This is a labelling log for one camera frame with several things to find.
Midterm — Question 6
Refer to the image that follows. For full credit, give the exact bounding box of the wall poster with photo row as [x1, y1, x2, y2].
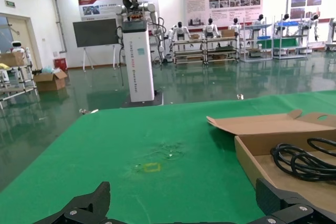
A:
[183, 0, 264, 29]

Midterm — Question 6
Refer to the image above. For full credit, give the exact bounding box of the open cardboard carton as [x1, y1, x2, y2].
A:
[33, 70, 68, 92]

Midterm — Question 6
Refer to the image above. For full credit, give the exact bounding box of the yellow square tape mark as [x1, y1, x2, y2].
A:
[143, 163, 162, 174]

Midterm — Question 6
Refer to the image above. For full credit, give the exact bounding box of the blue plastic tray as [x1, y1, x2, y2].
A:
[274, 21, 300, 27]

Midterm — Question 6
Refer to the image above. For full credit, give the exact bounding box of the black display on stand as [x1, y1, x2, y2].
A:
[72, 18, 119, 71]

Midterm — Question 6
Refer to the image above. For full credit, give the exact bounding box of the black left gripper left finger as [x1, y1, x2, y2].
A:
[34, 181, 111, 224]

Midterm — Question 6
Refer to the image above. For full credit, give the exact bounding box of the beige door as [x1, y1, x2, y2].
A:
[0, 13, 41, 78]

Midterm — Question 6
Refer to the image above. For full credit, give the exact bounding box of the black power cable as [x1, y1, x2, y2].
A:
[270, 137, 336, 182]

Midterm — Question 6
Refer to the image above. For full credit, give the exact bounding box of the metal shelving rack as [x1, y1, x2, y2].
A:
[271, 15, 310, 60]
[204, 36, 240, 63]
[240, 16, 274, 62]
[172, 39, 206, 65]

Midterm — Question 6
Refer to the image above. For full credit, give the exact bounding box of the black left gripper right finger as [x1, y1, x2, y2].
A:
[249, 178, 336, 224]

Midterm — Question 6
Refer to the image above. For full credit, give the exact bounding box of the white wall pipe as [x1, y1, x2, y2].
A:
[49, 0, 68, 54]

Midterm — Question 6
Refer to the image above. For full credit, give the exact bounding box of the wall poster with red header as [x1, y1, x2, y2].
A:
[78, 0, 159, 23]

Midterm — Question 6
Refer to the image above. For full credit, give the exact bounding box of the white pipe rack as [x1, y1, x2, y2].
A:
[0, 61, 39, 109]

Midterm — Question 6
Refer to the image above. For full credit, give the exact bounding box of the white humanoid robot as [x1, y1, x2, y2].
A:
[167, 21, 192, 51]
[278, 13, 292, 36]
[250, 13, 266, 41]
[227, 17, 244, 37]
[203, 18, 220, 38]
[308, 13, 321, 42]

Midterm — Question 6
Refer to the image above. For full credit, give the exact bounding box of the small white round-head robot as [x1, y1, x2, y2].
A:
[9, 40, 32, 62]

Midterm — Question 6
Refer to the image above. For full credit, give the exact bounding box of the green tablecloth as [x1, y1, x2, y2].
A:
[0, 90, 336, 224]

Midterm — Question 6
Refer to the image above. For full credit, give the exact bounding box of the brown cardboard carton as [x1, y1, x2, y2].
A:
[0, 52, 26, 67]

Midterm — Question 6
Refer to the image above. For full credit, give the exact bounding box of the wall poster with large photos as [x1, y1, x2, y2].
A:
[287, 0, 336, 23]

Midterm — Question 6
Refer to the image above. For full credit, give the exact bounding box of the cardboard box with torn wall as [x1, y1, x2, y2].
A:
[206, 109, 336, 217]

